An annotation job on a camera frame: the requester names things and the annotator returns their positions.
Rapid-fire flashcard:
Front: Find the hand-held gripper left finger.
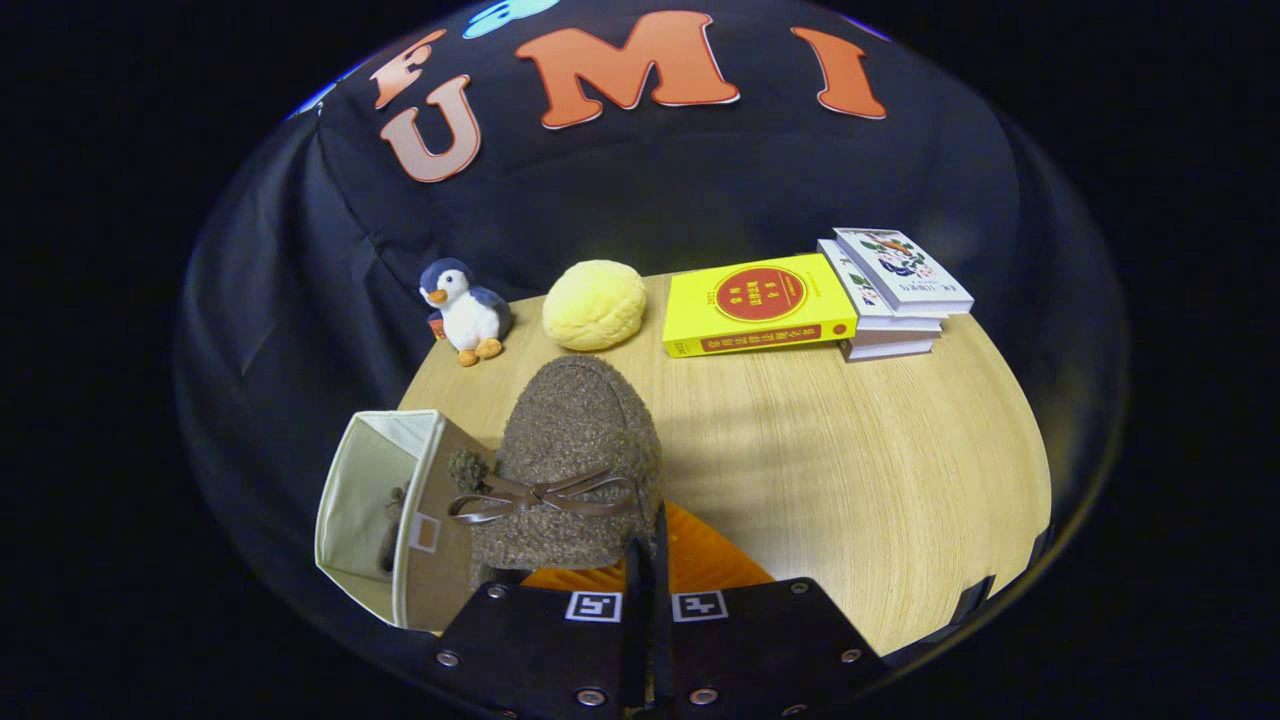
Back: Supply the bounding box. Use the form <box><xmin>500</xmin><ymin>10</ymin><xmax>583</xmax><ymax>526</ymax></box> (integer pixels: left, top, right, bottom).
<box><xmin>430</xmin><ymin>540</ymin><xmax>649</xmax><ymax>720</ymax></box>

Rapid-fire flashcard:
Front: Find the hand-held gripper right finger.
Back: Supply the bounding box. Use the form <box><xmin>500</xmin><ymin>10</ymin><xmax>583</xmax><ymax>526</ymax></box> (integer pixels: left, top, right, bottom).
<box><xmin>655</xmin><ymin>500</ymin><xmax>886</xmax><ymax>720</ymax></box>

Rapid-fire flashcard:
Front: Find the brown fuzzy shoe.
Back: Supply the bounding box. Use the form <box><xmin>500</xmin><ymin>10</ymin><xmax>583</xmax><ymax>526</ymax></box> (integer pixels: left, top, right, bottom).
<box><xmin>447</xmin><ymin>355</ymin><xmax>664</xmax><ymax>573</ymax></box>
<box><xmin>378</xmin><ymin>485</ymin><xmax>411</xmax><ymax>576</ymax></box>

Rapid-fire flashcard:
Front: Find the cream fabric storage box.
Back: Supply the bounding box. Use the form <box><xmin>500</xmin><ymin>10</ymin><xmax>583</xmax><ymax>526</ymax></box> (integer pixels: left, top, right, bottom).
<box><xmin>315</xmin><ymin>408</ymin><xmax>501</xmax><ymax>633</ymax></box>

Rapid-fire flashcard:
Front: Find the penguin plush toy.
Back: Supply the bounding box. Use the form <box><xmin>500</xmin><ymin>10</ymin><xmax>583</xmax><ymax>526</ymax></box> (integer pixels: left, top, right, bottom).
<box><xmin>419</xmin><ymin>258</ymin><xmax>514</xmax><ymax>368</ymax></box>

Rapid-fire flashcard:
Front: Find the yellow book red circle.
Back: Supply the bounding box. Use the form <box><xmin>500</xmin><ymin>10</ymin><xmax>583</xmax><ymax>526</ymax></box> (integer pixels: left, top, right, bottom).
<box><xmin>662</xmin><ymin>253</ymin><xmax>859</xmax><ymax>359</ymax></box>

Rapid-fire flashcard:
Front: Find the yellow bun plush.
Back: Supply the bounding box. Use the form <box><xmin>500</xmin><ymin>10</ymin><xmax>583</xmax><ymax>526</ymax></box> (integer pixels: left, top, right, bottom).
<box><xmin>542</xmin><ymin>260</ymin><xmax>648</xmax><ymax>352</ymax></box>

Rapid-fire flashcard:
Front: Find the white book floral cover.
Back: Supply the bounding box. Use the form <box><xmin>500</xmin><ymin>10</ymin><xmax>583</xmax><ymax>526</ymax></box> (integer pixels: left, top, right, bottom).
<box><xmin>835</xmin><ymin>228</ymin><xmax>974</xmax><ymax>316</ymax></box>

